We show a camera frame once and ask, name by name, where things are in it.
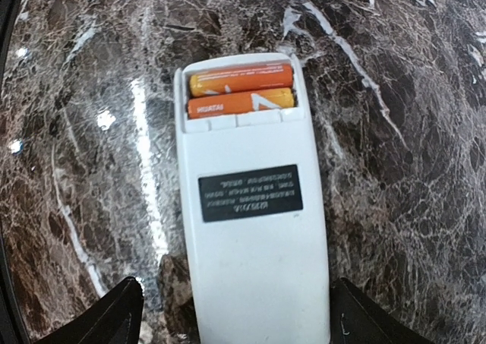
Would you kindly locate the white red remote control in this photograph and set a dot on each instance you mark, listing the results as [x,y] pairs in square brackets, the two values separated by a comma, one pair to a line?
[253,215]

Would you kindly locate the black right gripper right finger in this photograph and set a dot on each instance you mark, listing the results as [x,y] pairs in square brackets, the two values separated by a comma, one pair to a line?
[355,318]

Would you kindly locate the orange AAA battery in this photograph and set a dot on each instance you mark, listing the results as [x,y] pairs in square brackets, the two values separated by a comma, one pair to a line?
[240,103]
[240,79]

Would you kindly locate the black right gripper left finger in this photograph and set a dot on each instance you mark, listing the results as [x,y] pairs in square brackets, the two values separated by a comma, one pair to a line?
[115,318]

